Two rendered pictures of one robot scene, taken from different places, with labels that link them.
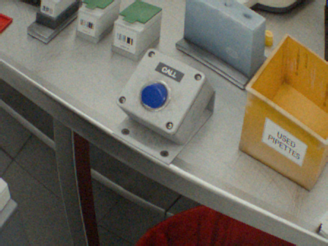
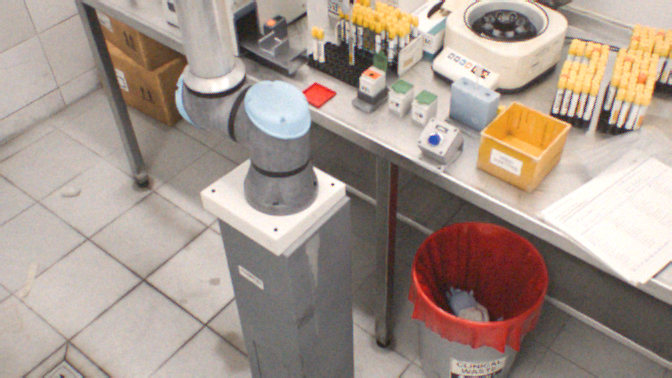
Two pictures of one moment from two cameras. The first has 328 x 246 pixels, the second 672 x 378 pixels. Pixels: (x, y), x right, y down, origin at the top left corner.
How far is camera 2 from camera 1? 0.59 m
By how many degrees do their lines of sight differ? 8
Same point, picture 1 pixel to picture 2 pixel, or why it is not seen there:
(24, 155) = not seen: hidden behind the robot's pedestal
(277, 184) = (503, 186)
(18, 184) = not seen: hidden behind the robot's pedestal
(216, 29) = (467, 107)
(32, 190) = not seen: hidden behind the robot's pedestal
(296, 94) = (517, 141)
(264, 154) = (492, 170)
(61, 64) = (381, 126)
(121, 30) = (416, 109)
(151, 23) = (432, 105)
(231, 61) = (474, 126)
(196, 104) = (454, 144)
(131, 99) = (423, 142)
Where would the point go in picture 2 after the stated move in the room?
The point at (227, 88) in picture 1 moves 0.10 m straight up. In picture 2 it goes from (470, 140) to (475, 105)
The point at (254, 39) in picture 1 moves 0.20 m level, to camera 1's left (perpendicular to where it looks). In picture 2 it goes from (489, 109) to (397, 102)
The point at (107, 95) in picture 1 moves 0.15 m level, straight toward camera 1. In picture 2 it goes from (411, 143) to (411, 191)
